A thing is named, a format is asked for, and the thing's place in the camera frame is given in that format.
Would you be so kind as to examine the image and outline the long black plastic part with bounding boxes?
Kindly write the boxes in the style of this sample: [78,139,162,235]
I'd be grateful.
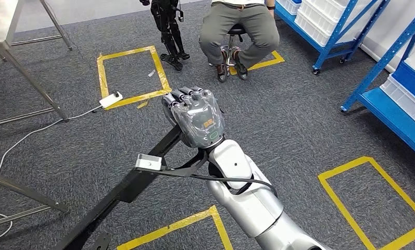
[52,124,183,250]

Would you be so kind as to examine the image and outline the yellow floor tape square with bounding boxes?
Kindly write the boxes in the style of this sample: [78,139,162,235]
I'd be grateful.
[229,51,285,76]
[96,45,172,110]
[318,156,415,250]
[117,205,234,250]

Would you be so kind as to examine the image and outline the white power strip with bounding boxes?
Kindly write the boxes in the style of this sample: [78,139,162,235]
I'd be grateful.
[99,91,124,110]

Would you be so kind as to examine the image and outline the chrome stool black seat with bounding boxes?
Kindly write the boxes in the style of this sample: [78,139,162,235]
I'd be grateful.
[221,23,247,75]

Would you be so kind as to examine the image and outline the person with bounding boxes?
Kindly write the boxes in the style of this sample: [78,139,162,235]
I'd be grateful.
[198,0,280,83]

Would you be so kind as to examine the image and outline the small black humanoid robot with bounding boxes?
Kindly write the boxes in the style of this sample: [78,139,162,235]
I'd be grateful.
[139,0,191,72]

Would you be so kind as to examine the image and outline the blue plastic bin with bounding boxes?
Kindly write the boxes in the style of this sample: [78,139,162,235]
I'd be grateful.
[391,61,415,109]

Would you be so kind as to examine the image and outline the steel table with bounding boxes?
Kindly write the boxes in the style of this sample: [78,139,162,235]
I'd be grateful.
[0,0,74,129]

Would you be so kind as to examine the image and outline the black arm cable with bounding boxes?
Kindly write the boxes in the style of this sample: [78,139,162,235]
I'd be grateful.
[190,172,279,197]

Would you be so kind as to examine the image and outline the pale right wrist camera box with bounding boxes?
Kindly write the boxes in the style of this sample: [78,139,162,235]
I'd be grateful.
[135,154,163,171]

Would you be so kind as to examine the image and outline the black left camera bracket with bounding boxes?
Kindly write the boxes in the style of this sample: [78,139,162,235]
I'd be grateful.
[88,233,112,250]

